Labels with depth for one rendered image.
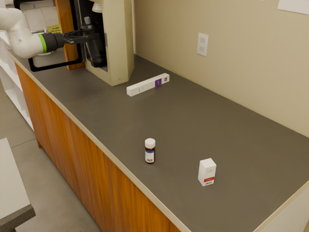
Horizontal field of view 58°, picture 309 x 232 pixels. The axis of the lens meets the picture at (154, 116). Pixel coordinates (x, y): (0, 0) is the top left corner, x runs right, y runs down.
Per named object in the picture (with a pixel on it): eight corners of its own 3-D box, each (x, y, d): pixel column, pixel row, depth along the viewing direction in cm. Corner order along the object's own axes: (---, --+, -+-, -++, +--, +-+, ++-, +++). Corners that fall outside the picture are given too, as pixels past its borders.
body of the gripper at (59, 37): (55, 35, 135) (73, 32, 140) (49, 31, 141) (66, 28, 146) (58, 50, 139) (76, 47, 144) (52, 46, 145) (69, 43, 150)
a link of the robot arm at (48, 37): (41, 51, 143) (48, 56, 137) (36, 28, 137) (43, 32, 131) (53, 49, 146) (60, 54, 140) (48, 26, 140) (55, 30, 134)
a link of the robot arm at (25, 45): (15, 63, 135) (18, 57, 126) (6, 38, 134) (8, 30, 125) (44, 57, 142) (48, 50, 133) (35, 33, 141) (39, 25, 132)
